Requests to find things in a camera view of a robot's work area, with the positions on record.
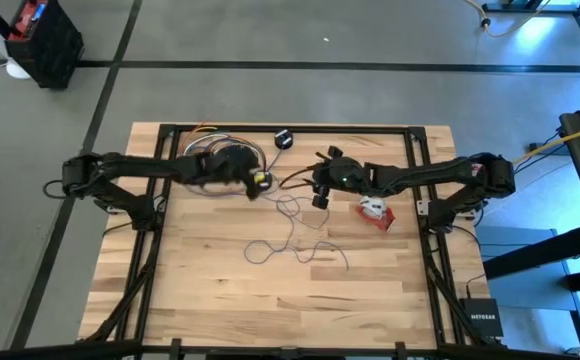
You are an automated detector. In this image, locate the black crate with red top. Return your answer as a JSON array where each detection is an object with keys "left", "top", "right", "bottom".
[{"left": 3, "top": 0, "right": 85, "bottom": 90}]

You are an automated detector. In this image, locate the red tape dispenser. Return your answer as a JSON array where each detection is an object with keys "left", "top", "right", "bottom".
[{"left": 354, "top": 195, "right": 396, "bottom": 234}]

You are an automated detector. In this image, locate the white standing tower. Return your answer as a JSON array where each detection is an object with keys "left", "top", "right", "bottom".
[{"left": 0, "top": 4, "right": 32, "bottom": 80}]

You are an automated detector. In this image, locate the yellow floor cable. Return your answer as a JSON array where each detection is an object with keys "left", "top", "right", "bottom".
[{"left": 463, "top": 0, "right": 554, "bottom": 39}]

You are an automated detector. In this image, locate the coiled coloured cable bundle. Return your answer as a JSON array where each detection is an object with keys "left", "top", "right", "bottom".
[{"left": 182, "top": 132, "right": 266, "bottom": 156}]

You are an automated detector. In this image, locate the yellow hanging cable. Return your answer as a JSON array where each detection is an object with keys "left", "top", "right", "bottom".
[{"left": 519, "top": 119, "right": 580, "bottom": 162}]

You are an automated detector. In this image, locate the black metal table frame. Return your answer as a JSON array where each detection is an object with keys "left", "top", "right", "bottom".
[{"left": 77, "top": 123, "right": 494, "bottom": 351}]

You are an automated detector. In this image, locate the long blue cord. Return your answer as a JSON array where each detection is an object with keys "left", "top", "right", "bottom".
[{"left": 243, "top": 147, "right": 350, "bottom": 271}]

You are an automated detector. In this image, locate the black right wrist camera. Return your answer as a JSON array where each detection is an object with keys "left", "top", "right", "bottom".
[{"left": 322, "top": 164, "right": 346, "bottom": 192}]

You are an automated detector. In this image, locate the orange coiled cable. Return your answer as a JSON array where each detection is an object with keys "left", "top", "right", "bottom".
[{"left": 177, "top": 119, "right": 221, "bottom": 154}]

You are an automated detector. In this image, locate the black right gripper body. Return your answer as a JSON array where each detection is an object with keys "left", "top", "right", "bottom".
[{"left": 312, "top": 146, "right": 350, "bottom": 210}]

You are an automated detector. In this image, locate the small round black reel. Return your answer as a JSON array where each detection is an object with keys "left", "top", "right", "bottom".
[{"left": 273, "top": 128, "right": 294, "bottom": 150}]

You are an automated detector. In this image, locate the black stand base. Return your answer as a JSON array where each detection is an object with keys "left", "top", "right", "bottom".
[{"left": 480, "top": 0, "right": 580, "bottom": 14}]

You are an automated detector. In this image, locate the green coiled cable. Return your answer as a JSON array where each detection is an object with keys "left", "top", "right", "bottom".
[{"left": 197, "top": 130, "right": 231, "bottom": 144}]

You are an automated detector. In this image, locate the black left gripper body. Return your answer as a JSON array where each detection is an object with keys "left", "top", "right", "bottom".
[{"left": 229, "top": 149, "right": 262, "bottom": 202}]

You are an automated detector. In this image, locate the black Netgear switch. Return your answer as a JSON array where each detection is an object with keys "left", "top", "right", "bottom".
[{"left": 458, "top": 297, "right": 505, "bottom": 339}]

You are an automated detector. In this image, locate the black rig crossbar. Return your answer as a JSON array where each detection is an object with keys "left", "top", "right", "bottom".
[{"left": 0, "top": 339, "right": 580, "bottom": 360}]

